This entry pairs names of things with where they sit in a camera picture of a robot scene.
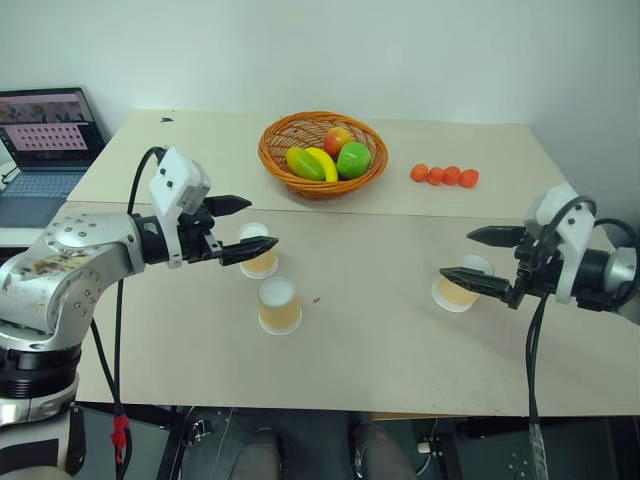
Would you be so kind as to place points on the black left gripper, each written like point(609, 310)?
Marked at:
point(197, 240)

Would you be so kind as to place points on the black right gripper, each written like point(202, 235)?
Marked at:
point(537, 275)

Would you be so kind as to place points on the green toy apple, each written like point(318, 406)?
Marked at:
point(354, 159)

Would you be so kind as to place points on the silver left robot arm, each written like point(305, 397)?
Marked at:
point(75, 270)

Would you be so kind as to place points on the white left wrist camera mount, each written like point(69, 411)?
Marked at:
point(172, 175)

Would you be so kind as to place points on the open grey laptop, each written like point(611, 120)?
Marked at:
point(45, 145)

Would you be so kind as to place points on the yellow toy banana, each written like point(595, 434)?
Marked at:
point(325, 162)

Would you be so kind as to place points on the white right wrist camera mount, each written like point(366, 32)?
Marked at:
point(580, 235)

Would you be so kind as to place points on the black table leg frame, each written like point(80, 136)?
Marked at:
point(175, 445)

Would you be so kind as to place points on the white power socket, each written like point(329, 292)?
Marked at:
point(425, 446)

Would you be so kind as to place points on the white silver robot torso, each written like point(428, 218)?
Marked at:
point(30, 445)

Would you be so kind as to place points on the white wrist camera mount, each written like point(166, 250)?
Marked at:
point(172, 175)
point(580, 235)

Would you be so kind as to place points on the orange paper cup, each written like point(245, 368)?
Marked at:
point(260, 267)
point(280, 310)
point(452, 297)

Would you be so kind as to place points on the red-yellow toy peach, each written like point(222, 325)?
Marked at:
point(336, 141)

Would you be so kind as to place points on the yellow-green toy star fruit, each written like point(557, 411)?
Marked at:
point(302, 162)

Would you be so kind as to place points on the orange woven basket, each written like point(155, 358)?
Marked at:
point(280, 140)

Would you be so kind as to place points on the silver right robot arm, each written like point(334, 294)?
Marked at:
point(622, 267)

